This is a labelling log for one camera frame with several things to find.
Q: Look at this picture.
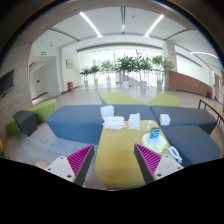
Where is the small white packet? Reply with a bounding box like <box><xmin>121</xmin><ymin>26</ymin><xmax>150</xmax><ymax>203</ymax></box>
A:
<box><xmin>146</xmin><ymin>121</ymin><xmax>153</xmax><ymax>131</ymax></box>

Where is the green ottoman back left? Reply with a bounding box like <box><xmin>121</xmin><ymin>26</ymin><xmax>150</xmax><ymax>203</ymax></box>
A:
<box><xmin>99</xmin><ymin>92</ymin><xmax>143</xmax><ymax>105</ymax></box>

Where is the blue-grey sofa right front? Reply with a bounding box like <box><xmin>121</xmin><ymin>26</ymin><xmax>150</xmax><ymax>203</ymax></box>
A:
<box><xmin>161</xmin><ymin>126</ymin><xmax>220</xmax><ymax>167</ymax></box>

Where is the yellow-green ottoman table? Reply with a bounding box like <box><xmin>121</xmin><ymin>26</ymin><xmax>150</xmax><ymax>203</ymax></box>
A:
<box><xmin>94</xmin><ymin>119</ymin><xmax>174</xmax><ymax>189</ymax></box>

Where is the white tissue pack stack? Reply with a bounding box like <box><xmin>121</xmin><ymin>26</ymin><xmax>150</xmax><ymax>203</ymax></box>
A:
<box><xmin>100</xmin><ymin>105</ymin><xmax>114</xmax><ymax>118</ymax></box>

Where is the green ottoman back right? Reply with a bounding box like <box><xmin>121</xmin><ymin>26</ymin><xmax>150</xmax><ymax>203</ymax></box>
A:
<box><xmin>147</xmin><ymin>94</ymin><xmax>179</xmax><ymax>107</ymax></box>

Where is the green bench far left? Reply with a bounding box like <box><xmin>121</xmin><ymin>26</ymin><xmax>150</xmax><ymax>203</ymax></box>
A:
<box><xmin>6</xmin><ymin>99</ymin><xmax>56</xmax><ymax>135</ymax></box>

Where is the small white box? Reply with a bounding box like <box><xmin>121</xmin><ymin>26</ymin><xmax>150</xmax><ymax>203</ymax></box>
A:
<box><xmin>159</xmin><ymin>114</ymin><xmax>171</xmax><ymax>126</ymax></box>

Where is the wooden bench right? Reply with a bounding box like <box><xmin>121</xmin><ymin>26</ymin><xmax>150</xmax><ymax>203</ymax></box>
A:
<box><xmin>198</xmin><ymin>98</ymin><xmax>224</xmax><ymax>123</ymax></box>

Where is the white paper box centre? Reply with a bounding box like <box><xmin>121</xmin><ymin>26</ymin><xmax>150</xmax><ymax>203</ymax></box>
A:
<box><xmin>128</xmin><ymin>113</ymin><xmax>140</xmax><ymax>130</ymax></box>

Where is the potted plant far left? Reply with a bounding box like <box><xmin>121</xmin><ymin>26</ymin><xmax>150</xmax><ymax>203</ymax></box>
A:
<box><xmin>80</xmin><ymin>67</ymin><xmax>90</xmax><ymax>86</ymax></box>

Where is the white charger cable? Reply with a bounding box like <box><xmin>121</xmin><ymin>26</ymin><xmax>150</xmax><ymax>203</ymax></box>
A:
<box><xmin>164</xmin><ymin>145</ymin><xmax>184</xmax><ymax>164</ymax></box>

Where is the blue-grey sofa right back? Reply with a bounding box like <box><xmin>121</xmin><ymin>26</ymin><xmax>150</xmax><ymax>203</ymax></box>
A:
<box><xmin>150</xmin><ymin>106</ymin><xmax>217</xmax><ymax>134</ymax></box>

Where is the yellow wall picture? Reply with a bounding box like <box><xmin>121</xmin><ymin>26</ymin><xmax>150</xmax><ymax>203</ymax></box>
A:
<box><xmin>66</xmin><ymin>59</ymin><xmax>74</xmax><ymax>69</ymax></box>

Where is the round yellow-white socket base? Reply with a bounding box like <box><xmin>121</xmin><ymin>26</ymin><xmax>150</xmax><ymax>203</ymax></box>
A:
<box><xmin>141</xmin><ymin>133</ymin><xmax>166</xmax><ymax>153</ymax></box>

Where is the potted plant centre left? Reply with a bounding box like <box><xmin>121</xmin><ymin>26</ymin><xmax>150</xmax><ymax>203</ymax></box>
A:
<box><xmin>100</xmin><ymin>60</ymin><xmax>115</xmax><ymax>86</ymax></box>

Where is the red fire extinguisher box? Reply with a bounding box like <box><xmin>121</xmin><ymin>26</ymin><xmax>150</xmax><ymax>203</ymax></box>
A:
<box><xmin>68</xmin><ymin>82</ymin><xmax>73</xmax><ymax>91</ymax></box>

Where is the black wall television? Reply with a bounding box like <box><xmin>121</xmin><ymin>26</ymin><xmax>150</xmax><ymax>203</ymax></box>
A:
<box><xmin>0</xmin><ymin>70</ymin><xmax>14</xmax><ymax>98</ymax></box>

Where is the potted plant centre right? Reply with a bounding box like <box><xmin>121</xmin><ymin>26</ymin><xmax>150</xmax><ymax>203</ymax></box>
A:
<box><xmin>134</xmin><ymin>51</ymin><xmax>152</xmax><ymax>90</ymax></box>

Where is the potted plant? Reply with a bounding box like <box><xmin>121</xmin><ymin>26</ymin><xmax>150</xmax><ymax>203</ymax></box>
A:
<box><xmin>134</xmin><ymin>51</ymin><xmax>152</xmax><ymax>90</ymax></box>
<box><xmin>152</xmin><ymin>55</ymin><xmax>173</xmax><ymax>90</ymax></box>
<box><xmin>80</xmin><ymin>67</ymin><xmax>90</xmax><ymax>86</ymax></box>
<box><xmin>116</xmin><ymin>56</ymin><xmax>135</xmax><ymax>90</ymax></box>
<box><xmin>100</xmin><ymin>60</ymin><xmax>115</xmax><ymax>86</ymax></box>
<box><xmin>90</xmin><ymin>65</ymin><xmax>100</xmax><ymax>85</ymax></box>

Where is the dark grey stool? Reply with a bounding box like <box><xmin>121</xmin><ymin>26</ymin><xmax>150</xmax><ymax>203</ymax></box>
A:
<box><xmin>13</xmin><ymin>110</ymin><xmax>37</xmax><ymax>136</ymax></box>

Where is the blue-grey sofa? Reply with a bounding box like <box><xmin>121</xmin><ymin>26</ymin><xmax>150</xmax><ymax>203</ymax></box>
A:
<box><xmin>161</xmin><ymin>126</ymin><xmax>220</xmax><ymax>167</ymax></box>
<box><xmin>150</xmin><ymin>106</ymin><xmax>217</xmax><ymax>134</ymax></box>
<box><xmin>46</xmin><ymin>104</ymin><xmax>157</xmax><ymax>145</ymax></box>

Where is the brown reception counter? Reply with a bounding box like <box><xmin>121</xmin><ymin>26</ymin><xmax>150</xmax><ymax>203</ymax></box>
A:
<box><xmin>169</xmin><ymin>71</ymin><xmax>212</xmax><ymax>96</ymax></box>

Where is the green ottoman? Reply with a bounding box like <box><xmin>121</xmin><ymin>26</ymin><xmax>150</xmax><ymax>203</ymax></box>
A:
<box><xmin>99</xmin><ymin>92</ymin><xmax>143</xmax><ymax>105</ymax></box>
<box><xmin>147</xmin><ymin>94</ymin><xmax>179</xmax><ymax>107</ymax></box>

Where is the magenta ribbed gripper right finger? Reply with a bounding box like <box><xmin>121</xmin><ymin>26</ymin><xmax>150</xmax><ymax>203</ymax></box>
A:
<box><xmin>134</xmin><ymin>144</ymin><xmax>183</xmax><ymax>184</ymax></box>

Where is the blue-grey sofa left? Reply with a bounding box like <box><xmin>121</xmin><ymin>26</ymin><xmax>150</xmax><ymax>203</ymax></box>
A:
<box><xmin>46</xmin><ymin>104</ymin><xmax>157</xmax><ymax>145</ymax></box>

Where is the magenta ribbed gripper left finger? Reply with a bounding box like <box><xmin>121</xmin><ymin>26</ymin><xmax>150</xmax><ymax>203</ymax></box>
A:
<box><xmin>46</xmin><ymin>144</ymin><xmax>95</xmax><ymax>186</ymax></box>

